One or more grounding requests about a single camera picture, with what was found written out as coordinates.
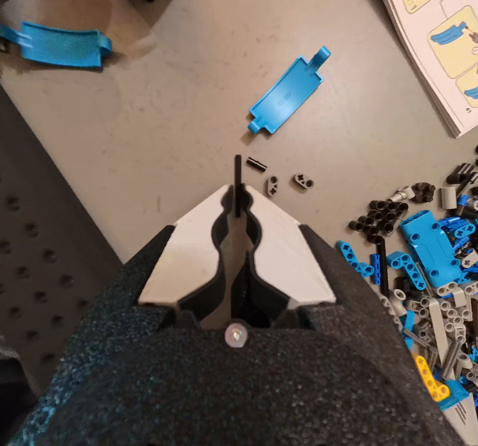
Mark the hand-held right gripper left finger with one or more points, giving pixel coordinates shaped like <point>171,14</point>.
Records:
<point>179,263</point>

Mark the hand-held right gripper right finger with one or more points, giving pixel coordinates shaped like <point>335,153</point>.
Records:
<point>291,266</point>

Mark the dark grey two-hole connector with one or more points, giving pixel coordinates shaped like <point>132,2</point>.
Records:
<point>272,185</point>
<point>303,181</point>

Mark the thin black axle rod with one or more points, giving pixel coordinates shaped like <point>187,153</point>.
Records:
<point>238,177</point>

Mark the blue curved panel piece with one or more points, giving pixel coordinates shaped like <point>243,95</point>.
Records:
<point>59,46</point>
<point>287,91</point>

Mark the grey desk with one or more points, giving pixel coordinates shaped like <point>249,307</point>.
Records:
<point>186,98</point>

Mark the short black pin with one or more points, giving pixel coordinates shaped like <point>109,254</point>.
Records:
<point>257,164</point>

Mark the pile of loose brick pieces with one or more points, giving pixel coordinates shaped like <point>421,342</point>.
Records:
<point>429,244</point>

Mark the white instruction booklet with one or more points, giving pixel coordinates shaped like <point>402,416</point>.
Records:
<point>422,42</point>

